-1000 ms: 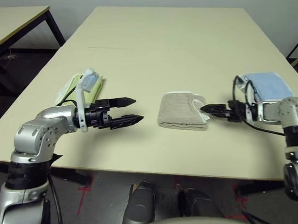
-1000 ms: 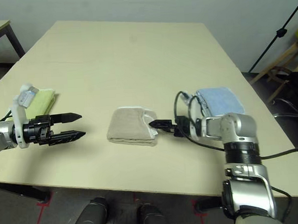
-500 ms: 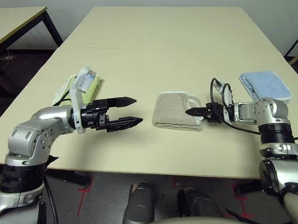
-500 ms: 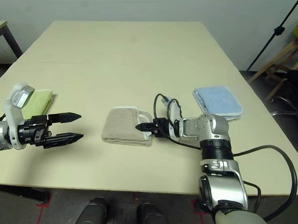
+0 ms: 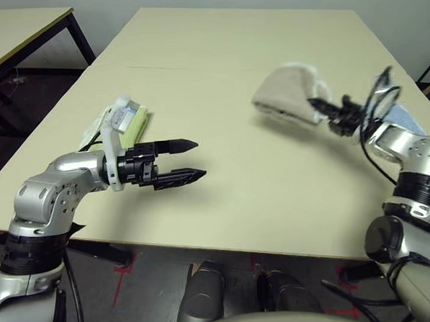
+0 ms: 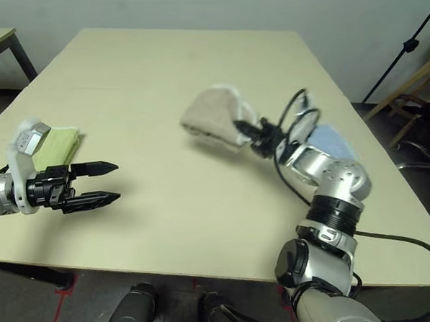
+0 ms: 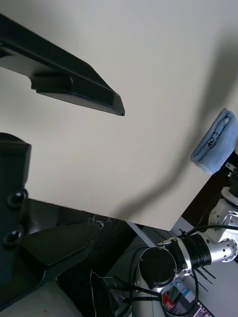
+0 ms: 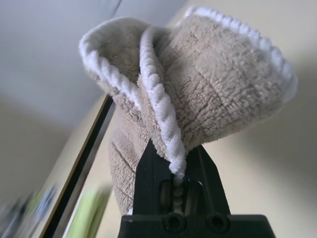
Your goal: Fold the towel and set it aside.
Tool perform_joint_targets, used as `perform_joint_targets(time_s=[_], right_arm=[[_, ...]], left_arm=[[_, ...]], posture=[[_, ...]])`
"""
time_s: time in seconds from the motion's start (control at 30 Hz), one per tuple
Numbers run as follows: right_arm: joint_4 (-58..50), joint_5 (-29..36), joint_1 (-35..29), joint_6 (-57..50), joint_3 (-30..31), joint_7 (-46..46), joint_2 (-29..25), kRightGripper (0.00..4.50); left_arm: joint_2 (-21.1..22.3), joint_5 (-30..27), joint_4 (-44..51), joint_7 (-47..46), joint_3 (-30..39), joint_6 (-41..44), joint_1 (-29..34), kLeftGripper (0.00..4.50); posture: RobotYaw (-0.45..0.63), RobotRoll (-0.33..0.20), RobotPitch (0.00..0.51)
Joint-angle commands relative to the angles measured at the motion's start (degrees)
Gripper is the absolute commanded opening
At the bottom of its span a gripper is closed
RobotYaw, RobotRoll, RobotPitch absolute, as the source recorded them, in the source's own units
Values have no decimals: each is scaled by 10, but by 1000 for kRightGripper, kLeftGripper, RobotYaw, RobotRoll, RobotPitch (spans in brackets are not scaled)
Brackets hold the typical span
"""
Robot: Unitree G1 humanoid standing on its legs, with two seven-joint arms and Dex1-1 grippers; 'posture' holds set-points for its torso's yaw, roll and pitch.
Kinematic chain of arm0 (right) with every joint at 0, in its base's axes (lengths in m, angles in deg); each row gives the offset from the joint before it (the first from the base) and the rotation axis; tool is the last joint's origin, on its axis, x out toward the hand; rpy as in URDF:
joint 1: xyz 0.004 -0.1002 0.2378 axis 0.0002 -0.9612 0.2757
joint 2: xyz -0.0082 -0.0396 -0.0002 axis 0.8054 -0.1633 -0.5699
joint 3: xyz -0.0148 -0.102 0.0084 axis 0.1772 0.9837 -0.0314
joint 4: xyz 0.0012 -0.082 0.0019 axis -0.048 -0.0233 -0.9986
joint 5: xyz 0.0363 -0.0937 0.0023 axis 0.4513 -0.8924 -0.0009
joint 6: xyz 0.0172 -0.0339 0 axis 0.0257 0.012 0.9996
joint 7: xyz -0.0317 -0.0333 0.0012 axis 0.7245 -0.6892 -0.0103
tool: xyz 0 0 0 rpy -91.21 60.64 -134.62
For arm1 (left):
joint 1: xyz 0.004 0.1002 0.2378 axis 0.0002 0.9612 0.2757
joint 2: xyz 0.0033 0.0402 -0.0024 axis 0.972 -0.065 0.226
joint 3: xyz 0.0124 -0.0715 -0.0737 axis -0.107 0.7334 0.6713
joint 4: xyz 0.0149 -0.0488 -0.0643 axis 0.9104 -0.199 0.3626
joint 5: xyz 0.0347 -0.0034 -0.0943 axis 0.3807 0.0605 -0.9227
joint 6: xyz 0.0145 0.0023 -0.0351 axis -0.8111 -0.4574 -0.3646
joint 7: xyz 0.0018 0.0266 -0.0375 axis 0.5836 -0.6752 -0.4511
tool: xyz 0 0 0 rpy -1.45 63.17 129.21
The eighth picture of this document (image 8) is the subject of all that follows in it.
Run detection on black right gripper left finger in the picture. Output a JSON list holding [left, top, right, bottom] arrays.
[[135, 138, 174, 216]]

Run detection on green folded towel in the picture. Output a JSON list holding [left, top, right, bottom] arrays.
[[65, 189, 111, 238]]

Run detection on beige towel with white trim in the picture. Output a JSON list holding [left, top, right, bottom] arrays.
[[78, 4, 298, 216]]

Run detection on beige side table black frame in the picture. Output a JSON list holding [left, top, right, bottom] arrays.
[[0, 95, 115, 238]]

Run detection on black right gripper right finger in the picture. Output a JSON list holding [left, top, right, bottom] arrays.
[[184, 145, 233, 216]]

